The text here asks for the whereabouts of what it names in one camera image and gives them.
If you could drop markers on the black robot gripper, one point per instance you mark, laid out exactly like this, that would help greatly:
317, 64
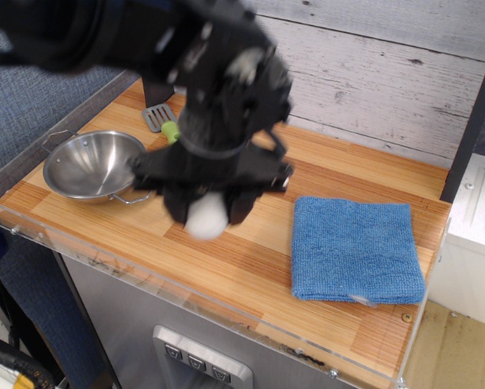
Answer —
181, 177

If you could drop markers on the white sushi with black band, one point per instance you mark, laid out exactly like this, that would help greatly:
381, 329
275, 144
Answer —
207, 217

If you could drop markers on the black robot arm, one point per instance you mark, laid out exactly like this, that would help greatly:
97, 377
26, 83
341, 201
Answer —
235, 82

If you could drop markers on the clear acrylic front guard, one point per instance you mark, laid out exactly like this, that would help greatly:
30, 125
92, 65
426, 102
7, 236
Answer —
138, 273

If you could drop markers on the stainless steel toy cabinet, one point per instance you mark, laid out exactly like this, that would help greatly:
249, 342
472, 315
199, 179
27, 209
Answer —
124, 315

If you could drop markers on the silver dispenser button panel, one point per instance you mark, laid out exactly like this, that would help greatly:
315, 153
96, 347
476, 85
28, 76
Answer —
185, 363

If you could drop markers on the blue folded cloth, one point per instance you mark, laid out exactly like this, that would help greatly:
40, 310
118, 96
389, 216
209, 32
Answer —
354, 252

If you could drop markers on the yellow object at corner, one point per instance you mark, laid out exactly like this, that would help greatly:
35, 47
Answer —
21, 381

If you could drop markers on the white ribbed side appliance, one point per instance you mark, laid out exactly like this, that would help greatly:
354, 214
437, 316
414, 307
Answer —
458, 278

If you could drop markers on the green handled grey spatula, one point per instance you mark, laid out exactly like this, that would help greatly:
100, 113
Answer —
161, 119

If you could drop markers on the stainless steel bowl with handles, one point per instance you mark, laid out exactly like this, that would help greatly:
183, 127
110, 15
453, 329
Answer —
93, 167

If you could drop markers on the dark left vertical post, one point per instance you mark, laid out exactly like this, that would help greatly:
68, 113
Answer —
156, 93

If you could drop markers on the dark vertical post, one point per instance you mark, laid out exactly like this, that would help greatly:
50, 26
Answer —
156, 93
466, 148

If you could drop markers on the dark right vertical post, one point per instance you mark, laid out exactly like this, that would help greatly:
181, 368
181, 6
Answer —
466, 148

